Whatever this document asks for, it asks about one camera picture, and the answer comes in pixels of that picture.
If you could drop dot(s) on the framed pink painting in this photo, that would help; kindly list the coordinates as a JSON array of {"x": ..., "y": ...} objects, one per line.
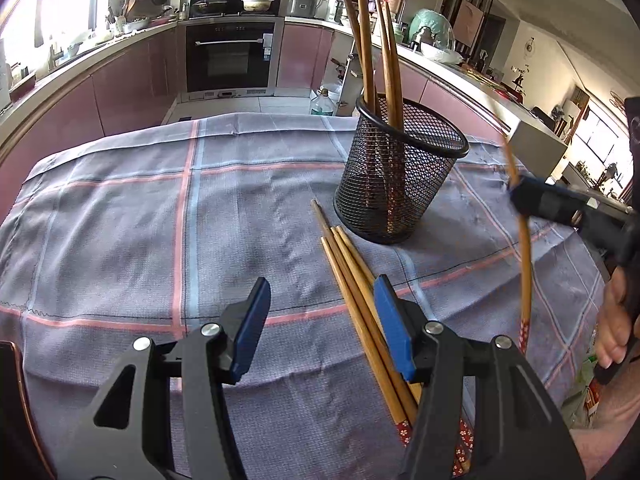
[{"x": 468, "y": 18}]

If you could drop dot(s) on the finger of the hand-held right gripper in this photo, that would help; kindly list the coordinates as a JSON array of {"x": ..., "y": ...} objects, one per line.
[{"x": 535, "y": 197}]

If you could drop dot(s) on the kitchen window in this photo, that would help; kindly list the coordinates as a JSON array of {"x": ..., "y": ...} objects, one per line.
[{"x": 60, "y": 0}]

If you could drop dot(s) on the black cooking pot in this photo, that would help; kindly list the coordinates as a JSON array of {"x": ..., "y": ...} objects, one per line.
[{"x": 209, "y": 5}]

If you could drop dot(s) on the black built-in oven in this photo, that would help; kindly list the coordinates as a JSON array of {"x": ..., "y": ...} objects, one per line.
[{"x": 230, "y": 60}]

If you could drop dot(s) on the white clay pot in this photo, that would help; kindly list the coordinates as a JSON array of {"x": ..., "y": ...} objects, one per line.
[{"x": 257, "y": 4}]

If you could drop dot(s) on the silver rice cooker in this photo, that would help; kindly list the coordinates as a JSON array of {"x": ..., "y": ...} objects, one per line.
[{"x": 301, "y": 6}]

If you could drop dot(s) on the pink base cabinets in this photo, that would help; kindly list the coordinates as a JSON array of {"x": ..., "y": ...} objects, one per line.
[
  {"x": 120, "y": 85},
  {"x": 300, "y": 55}
]

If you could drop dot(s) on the plastic water bottle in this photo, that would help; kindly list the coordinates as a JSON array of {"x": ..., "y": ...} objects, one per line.
[{"x": 322, "y": 105}]

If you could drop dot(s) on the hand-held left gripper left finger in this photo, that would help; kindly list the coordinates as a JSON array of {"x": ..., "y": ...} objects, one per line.
[{"x": 250, "y": 330}]

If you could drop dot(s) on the green jar under plastic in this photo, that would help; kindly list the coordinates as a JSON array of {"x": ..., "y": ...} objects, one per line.
[{"x": 425, "y": 22}]

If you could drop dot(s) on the blue plaid cloth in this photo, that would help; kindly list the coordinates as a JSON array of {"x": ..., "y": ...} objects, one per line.
[{"x": 150, "y": 240}]

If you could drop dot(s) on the person's right hand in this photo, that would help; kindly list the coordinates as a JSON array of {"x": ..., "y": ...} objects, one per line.
[{"x": 612, "y": 325}]

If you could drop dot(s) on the black mesh holder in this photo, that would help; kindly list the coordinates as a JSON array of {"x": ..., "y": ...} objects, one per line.
[{"x": 400, "y": 185}]

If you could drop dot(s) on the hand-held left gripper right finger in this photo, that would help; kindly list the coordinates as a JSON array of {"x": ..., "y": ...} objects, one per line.
[{"x": 395, "y": 325}]

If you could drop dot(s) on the bundle of wooden chopsticks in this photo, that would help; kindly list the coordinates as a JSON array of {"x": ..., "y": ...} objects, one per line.
[{"x": 357, "y": 260}]

